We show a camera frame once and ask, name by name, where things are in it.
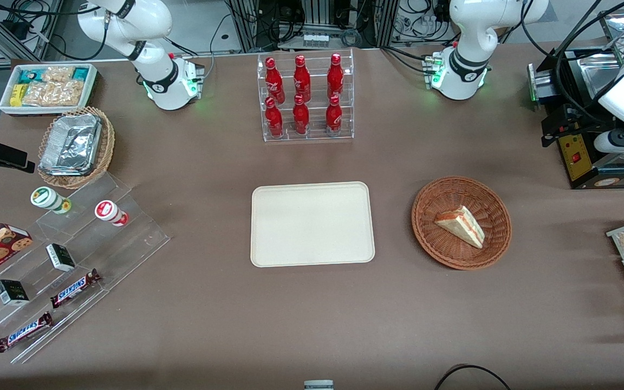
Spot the small black carton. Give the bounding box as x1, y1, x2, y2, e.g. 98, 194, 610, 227
0, 279, 30, 307
45, 243, 76, 272

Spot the black food warmer machine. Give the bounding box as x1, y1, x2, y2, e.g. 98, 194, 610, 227
527, 8, 624, 190

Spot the large clear cracker bag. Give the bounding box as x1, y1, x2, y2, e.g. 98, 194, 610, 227
22, 80, 86, 107

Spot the Snickers chocolate bar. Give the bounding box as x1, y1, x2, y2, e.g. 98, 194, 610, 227
50, 269, 101, 309
0, 312, 54, 353

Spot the small clear cracker bag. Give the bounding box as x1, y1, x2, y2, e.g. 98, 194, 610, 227
41, 66, 77, 83

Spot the cream plastic tray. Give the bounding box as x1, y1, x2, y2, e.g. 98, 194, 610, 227
250, 181, 375, 268

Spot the triangular sandwich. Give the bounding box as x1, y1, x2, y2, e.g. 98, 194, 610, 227
434, 205, 486, 249

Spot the red lid drink cup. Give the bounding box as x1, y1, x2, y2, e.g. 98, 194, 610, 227
94, 200, 129, 227

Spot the silver foil container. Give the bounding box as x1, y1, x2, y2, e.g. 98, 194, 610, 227
39, 113, 102, 177

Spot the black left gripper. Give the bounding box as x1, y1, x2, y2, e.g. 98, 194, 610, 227
541, 104, 616, 148

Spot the clear acrylic bottle rack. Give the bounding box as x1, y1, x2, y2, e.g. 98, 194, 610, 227
257, 49, 355, 142

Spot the white plastic snack bin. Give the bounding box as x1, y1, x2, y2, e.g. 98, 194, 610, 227
0, 63, 99, 117

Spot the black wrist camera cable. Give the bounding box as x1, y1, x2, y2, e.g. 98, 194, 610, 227
553, 0, 624, 117

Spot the green lid drink cup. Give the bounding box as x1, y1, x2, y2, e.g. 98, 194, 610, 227
30, 186, 72, 215

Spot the black looped cable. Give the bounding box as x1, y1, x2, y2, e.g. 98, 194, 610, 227
434, 364, 513, 390

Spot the clear acrylic step display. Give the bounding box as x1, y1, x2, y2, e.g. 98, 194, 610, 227
0, 172, 171, 365

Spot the red soda bottle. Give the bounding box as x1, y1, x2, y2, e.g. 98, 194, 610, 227
292, 95, 310, 135
265, 97, 284, 138
327, 53, 344, 99
294, 55, 311, 102
326, 95, 343, 134
265, 57, 285, 103

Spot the light wicker basket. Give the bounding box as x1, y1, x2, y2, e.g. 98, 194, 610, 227
37, 106, 115, 190

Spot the white power strip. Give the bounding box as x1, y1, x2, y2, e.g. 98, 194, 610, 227
301, 32, 330, 49

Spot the brown wicker basket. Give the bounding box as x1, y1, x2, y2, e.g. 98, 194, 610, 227
411, 176, 512, 270

